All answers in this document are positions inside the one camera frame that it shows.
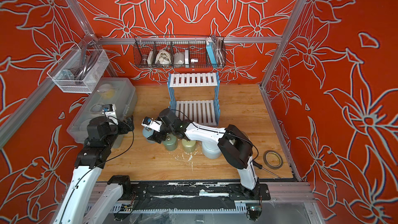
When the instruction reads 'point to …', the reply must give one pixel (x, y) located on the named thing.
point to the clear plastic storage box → (122, 92)
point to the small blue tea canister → (147, 132)
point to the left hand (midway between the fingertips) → (121, 115)
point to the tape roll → (269, 166)
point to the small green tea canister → (171, 142)
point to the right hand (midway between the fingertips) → (147, 130)
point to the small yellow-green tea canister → (188, 146)
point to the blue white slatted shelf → (207, 112)
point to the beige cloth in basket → (163, 57)
